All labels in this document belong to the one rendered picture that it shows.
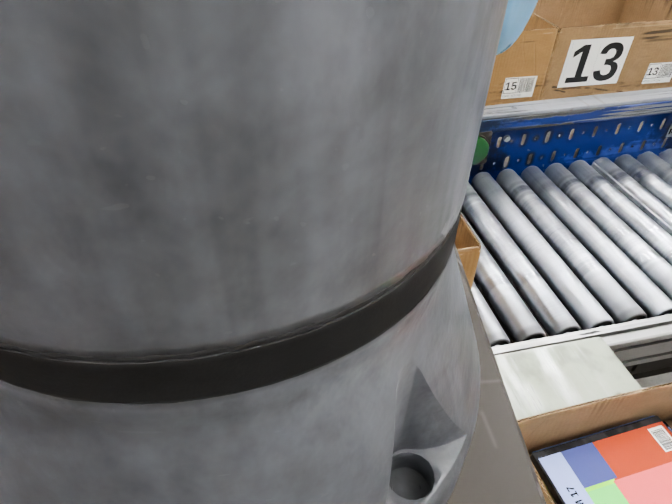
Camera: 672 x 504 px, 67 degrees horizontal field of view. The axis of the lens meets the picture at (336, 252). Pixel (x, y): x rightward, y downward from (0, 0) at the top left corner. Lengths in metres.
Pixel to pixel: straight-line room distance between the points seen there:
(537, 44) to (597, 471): 0.89
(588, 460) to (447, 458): 0.58
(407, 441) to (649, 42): 1.35
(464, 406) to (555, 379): 0.69
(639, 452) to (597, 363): 0.18
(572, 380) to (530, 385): 0.07
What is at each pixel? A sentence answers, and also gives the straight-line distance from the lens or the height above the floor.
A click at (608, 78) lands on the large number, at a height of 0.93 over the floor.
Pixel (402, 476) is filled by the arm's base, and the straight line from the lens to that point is 0.17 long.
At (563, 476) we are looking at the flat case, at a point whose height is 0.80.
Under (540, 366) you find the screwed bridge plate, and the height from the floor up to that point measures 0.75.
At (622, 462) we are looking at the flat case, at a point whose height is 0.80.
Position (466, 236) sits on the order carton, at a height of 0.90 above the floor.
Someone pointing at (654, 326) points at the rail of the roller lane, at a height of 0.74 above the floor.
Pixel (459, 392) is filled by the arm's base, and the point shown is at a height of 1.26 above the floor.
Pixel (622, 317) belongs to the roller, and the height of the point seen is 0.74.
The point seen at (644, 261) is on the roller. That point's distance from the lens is 1.15.
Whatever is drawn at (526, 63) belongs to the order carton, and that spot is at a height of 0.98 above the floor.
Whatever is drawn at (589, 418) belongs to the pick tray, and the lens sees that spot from 0.75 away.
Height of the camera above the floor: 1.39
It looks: 41 degrees down
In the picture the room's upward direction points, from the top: straight up
